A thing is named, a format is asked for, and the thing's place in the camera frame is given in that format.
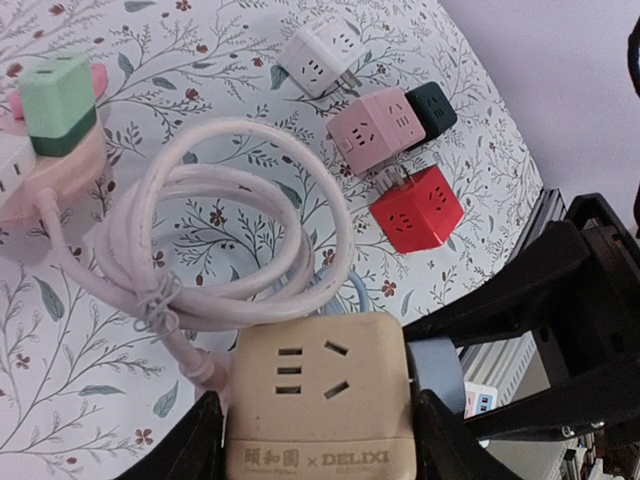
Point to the pink round socket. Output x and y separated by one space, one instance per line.
67 175

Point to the dark green cube socket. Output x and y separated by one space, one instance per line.
433 110

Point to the beige cube socket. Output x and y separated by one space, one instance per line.
325 397

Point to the pink cube socket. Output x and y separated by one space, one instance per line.
374 128

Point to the grey-blue round plug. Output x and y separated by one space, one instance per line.
436 367

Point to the green cube adapter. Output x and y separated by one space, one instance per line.
58 101

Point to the pink heart adapter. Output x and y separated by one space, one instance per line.
100 84

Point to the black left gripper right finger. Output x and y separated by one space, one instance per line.
445 449

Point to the red cube socket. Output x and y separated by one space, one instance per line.
420 214

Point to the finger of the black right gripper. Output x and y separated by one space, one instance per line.
508 304
520 420

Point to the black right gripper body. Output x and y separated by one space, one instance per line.
589 347

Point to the white cube socket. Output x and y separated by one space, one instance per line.
322 52

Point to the white flat adapter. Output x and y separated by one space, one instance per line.
18 159

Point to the white colourful power strip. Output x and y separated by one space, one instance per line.
480 398

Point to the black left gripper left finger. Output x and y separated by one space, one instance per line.
192 450

